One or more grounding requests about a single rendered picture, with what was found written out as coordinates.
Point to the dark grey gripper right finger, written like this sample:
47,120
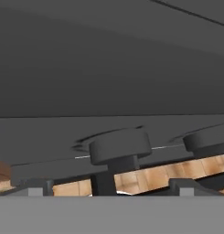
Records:
177,184

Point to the dark grey stove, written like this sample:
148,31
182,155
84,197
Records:
110,61

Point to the dark grey stove knob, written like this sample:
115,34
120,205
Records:
119,146
208,140

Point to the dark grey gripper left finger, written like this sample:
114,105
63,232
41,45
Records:
40,185

